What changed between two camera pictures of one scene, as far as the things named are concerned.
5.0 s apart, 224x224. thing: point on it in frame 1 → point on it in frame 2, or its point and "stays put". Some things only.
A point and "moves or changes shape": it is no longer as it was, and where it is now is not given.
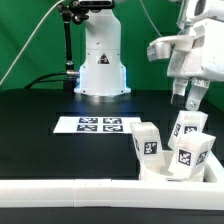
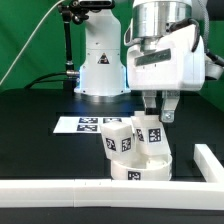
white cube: x=192 y=153 → x=118 y=139
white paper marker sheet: x=95 y=124 stays put
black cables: x=38 y=79 stays put
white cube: x=148 y=144 moves or changes shape
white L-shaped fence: x=117 y=193 stays put
